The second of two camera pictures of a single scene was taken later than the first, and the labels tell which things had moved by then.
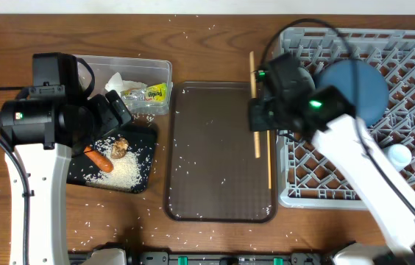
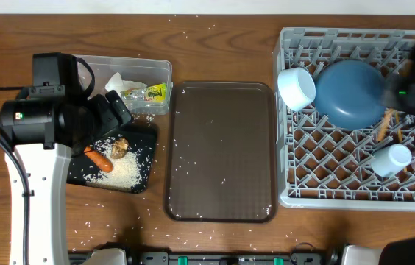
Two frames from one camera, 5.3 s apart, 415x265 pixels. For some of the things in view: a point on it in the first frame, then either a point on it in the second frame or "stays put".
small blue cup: x=399 y=155 stays put
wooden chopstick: x=257 y=137 → x=385 y=124
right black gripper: x=260 y=115 → x=394 y=96
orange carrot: x=101 y=161 stays put
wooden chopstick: x=269 y=158 → x=399 y=134
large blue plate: x=363 y=82 stays put
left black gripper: x=110 y=111 stays put
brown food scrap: x=119 y=148 stays put
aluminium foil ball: x=137 y=94 stays put
